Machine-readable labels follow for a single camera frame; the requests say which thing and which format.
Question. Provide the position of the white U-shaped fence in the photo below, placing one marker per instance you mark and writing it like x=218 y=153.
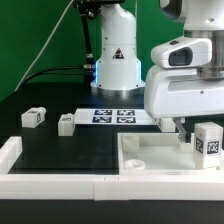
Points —
x=101 y=187

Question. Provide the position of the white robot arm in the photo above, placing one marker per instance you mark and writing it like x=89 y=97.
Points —
x=118 y=70

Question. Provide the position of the white square tabletop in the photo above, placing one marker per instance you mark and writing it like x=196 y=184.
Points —
x=157 y=154

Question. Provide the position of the white marker sheet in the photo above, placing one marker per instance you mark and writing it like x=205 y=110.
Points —
x=112 y=117

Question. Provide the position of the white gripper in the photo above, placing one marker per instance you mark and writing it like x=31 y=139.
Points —
x=176 y=93

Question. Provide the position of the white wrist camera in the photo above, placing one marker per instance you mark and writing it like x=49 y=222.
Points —
x=182 y=52

